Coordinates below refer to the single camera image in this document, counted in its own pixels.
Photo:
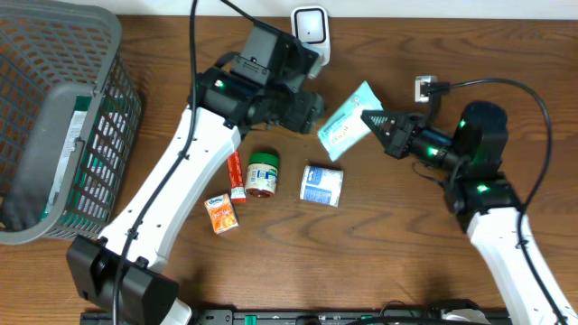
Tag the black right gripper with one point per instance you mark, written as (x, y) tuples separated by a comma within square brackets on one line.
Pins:
[(406, 128)]

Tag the light blue wipes pack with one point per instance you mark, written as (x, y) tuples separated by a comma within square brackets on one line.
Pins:
[(345, 127)]

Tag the orange tissue packet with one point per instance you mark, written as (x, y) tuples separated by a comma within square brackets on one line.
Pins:
[(222, 214)]

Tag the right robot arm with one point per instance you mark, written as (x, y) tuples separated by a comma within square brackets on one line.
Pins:
[(485, 203)]

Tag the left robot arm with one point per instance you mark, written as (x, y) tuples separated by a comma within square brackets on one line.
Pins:
[(121, 270)]

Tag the white barcode scanner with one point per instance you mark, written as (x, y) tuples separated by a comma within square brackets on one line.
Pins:
[(310, 24)]

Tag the blue white packet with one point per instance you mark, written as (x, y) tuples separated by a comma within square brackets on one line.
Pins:
[(321, 185)]

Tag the green lid jar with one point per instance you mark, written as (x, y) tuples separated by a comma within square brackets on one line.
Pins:
[(262, 175)]

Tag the red stick sachet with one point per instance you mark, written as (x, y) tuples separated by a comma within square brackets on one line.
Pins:
[(238, 193)]

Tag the grey plastic basket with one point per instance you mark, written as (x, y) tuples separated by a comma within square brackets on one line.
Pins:
[(69, 118)]

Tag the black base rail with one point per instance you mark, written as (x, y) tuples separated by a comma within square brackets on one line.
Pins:
[(228, 317)]

